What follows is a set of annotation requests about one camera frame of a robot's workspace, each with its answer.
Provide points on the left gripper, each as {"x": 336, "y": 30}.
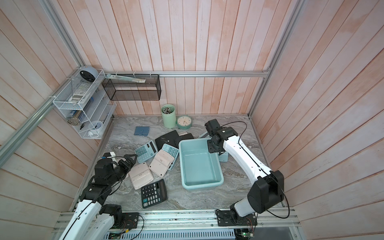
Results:
{"x": 127, "y": 167}

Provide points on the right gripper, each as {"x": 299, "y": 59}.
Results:
{"x": 210, "y": 147}

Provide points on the pink calculator face down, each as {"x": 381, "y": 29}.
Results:
{"x": 161, "y": 163}
{"x": 140, "y": 176}

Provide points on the mint green storage box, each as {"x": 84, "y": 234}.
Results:
{"x": 200, "y": 169}

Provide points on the black calculator front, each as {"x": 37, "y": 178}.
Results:
{"x": 154, "y": 194}

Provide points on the small teal calculator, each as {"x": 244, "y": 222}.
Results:
{"x": 174, "y": 152}

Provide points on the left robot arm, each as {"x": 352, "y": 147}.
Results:
{"x": 92, "y": 219}

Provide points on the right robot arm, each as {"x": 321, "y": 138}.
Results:
{"x": 267, "y": 186}

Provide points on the teal calculator left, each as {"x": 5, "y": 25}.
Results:
{"x": 146, "y": 152}

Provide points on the large teal calculator right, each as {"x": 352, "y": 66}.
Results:
{"x": 223, "y": 157}

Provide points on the black calculator face down small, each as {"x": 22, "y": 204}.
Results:
{"x": 187, "y": 136}

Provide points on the pink calculator back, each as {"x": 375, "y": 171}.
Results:
{"x": 182, "y": 133}

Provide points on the black calculator face down large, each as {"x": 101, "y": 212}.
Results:
{"x": 169, "y": 138}

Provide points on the green pen cup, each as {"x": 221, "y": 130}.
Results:
{"x": 168, "y": 112}

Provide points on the ruler on basket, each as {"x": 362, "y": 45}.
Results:
{"x": 125, "y": 78}

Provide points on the grey round speaker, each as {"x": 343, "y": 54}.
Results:
{"x": 89, "y": 74}

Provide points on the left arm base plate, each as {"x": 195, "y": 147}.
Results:
{"x": 117, "y": 220}

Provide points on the white wire shelf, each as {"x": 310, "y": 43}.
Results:
{"x": 82, "y": 102}

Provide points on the black wire basket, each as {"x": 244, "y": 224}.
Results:
{"x": 126, "y": 91}

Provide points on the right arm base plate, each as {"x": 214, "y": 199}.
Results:
{"x": 230, "y": 219}

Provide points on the aluminium front rail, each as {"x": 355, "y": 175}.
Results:
{"x": 206, "y": 219}

